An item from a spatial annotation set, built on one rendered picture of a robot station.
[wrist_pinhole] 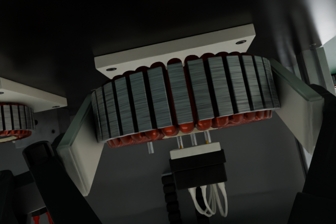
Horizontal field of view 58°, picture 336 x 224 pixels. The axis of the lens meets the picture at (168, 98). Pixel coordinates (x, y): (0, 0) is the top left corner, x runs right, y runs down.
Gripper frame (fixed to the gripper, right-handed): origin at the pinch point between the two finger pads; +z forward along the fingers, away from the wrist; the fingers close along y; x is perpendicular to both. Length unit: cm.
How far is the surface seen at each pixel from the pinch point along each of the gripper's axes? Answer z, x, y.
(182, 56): 11.6, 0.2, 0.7
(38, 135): 25.4, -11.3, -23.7
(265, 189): 28.1, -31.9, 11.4
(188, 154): 13.4, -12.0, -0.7
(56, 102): 20.0, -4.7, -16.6
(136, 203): 29.0, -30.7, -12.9
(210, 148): 13.5, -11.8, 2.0
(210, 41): 10.1, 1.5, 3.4
